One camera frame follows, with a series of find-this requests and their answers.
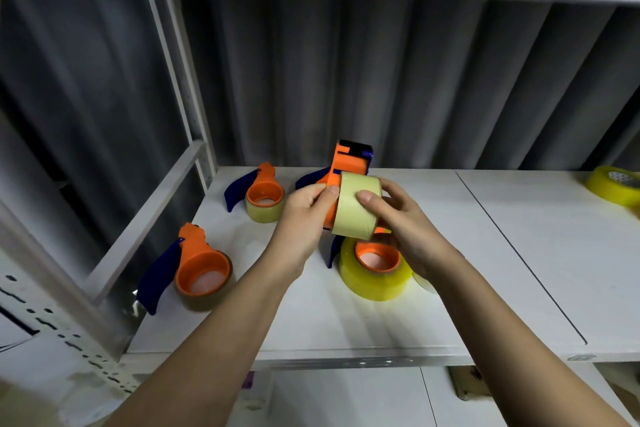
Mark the brown tape roll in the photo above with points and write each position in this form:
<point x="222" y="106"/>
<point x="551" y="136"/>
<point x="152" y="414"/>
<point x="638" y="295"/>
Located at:
<point x="210" y="299"/>

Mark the person's left hand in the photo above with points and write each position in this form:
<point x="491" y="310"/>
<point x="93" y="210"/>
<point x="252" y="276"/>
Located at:
<point x="297" y="229"/>

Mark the person's left forearm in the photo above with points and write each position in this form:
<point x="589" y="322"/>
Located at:
<point x="215" y="351"/>

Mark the person's right thumb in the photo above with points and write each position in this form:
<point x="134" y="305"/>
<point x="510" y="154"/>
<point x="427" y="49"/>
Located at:
<point x="374" y="202"/>

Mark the brown cardboard piece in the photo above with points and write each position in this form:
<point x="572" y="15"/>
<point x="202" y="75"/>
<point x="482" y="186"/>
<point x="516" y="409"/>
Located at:
<point x="469" y="384"/>

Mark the grey curtain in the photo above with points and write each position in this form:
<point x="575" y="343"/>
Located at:
<point x="400" y="86"/>

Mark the bright yellow tape roll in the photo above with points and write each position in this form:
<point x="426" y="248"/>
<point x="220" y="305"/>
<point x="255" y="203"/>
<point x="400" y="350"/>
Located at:
<point x="370" y="284"/>
<point x="612" y="186"/>

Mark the person's left thumb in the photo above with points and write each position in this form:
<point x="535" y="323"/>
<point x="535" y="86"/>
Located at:
<point x="326" y="193"/>

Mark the person's right forearm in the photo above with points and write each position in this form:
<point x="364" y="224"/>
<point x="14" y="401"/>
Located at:
<point x="510" y="351"/>

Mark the orange and blue tape dispenser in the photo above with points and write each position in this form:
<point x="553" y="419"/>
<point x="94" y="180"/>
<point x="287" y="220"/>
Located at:
<point x="262" y="186"/>
<point x="350" y="156"/>
<point x="377" y="257"/>
<point x="195" y="256"/>

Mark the pale yellow tape roll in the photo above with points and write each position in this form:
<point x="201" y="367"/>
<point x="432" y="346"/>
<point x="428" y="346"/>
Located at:
<point x="356" y="211"/>
<point x="265" y="214"/>

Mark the person's right hand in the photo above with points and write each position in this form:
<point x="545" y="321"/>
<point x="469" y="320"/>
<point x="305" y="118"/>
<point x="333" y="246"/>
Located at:
<point x="417" y="236"/>

